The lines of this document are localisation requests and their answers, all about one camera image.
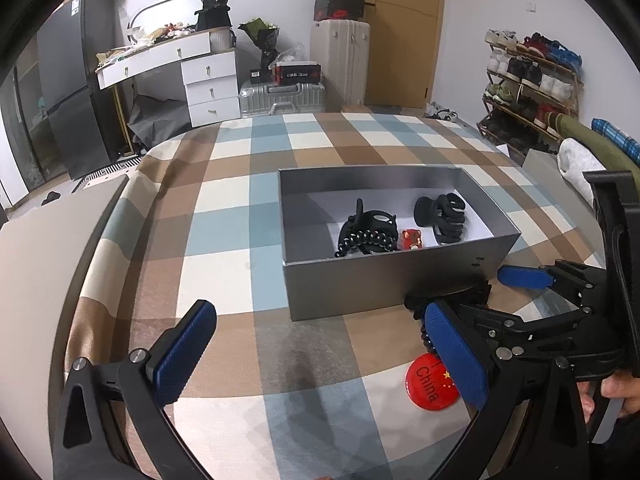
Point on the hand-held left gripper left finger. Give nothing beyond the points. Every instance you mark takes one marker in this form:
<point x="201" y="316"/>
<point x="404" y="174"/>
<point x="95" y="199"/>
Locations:
<point x="185" y="355"/>

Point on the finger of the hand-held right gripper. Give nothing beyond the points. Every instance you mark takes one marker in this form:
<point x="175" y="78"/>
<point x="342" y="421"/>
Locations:
<point x="522" y="277"/>
<point x="505" y="322"/>

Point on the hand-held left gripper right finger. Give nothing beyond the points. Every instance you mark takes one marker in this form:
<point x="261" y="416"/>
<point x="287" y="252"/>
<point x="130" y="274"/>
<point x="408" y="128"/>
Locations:
<point x="457" y="355"/>

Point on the black wavy hair claw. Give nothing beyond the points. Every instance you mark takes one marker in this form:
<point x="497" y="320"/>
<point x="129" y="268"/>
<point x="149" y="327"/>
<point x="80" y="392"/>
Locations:
<point x="442" y="215"/>

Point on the grey cardboard box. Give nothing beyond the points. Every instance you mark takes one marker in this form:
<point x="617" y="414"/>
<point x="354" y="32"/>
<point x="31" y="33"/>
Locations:
<point x="380" y="280"/>

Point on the small red bear charm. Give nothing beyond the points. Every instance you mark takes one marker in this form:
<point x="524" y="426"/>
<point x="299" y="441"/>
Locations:
<point x="411" y="239"/>

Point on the black hair claw oval holes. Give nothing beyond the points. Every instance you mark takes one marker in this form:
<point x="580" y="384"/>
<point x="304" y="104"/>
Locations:
<point x="370" y="222"/>

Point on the person's right hand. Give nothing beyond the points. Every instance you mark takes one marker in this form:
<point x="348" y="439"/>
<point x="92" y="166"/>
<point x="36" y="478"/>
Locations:
<point x="617" y="392"/>

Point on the red round badge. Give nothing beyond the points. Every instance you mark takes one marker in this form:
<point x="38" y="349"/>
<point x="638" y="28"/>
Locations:
<point x="430" y="380"/>

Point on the white cloth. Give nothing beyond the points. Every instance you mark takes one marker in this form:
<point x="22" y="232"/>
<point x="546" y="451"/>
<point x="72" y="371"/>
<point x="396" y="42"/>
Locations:
<point x="580" y="165"/>

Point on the green rolled mat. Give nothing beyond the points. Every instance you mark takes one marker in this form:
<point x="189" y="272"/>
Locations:
<point x="590" y="142"/>

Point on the blue plaid cloth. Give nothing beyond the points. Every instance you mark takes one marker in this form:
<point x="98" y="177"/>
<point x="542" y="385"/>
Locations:
<point x="620" y="137"/>

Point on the checkered bedsheet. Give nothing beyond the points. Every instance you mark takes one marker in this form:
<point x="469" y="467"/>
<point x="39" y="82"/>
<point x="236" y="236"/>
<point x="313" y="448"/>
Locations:
<point x="225" y="200"/>

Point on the shoe rack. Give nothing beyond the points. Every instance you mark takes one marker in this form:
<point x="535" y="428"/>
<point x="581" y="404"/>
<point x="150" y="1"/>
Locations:
<point x="530" y="90"/>

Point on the dark fabric under desk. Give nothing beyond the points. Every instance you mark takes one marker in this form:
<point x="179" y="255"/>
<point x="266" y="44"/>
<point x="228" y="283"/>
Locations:
<point x="155" y="120"/>

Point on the white drawer unit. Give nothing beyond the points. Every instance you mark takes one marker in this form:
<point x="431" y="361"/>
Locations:
<point x="212" y="87"/>

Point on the glass door cabinet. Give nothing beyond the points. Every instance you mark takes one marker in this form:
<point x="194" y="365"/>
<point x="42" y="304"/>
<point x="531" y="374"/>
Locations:
<point x="30" y="135"/>

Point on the wooden door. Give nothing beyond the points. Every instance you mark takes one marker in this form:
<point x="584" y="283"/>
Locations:
<point x="400" y="35"/>

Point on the silver suitcase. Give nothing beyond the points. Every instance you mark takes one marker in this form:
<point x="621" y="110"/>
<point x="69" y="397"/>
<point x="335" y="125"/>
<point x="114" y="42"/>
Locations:
<point x="282" y="100"/>

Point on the beige suitcase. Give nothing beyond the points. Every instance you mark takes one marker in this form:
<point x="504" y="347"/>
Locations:
<point x="340" y="60"/>

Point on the small black box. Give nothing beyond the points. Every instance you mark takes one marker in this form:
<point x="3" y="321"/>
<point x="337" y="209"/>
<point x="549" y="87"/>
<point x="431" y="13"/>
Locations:
<point x="261" y="76"/>

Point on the grey refrigerator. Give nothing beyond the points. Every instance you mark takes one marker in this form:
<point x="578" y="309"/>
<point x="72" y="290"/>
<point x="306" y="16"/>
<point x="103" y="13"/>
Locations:
<point x="80" y="85"/>

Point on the white dressing table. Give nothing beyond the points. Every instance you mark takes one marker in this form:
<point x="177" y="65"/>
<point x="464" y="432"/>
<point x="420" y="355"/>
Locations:
<point x="150" y="57"/>

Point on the black red flat box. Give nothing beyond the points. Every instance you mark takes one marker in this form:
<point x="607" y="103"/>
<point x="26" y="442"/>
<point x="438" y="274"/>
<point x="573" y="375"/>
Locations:
<point x="297" y="72"/>

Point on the white ribbed bin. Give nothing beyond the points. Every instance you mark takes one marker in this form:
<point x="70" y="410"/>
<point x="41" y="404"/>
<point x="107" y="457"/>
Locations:
<point x="222" y="40"/>

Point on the black red shoe box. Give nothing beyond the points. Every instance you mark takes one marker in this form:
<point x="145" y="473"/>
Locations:
<point x="340" y="7"/>

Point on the dark wrapped bouquet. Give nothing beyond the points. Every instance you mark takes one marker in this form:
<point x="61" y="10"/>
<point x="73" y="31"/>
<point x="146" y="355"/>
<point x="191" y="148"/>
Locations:
<point x="262" y="35"/>

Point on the arched mirror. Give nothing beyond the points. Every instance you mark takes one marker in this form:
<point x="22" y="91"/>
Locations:
<point x="165" y="12"/>

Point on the black bag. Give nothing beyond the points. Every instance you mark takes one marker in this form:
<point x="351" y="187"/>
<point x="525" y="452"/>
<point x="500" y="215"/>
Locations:
<point x="214" y="7"/>

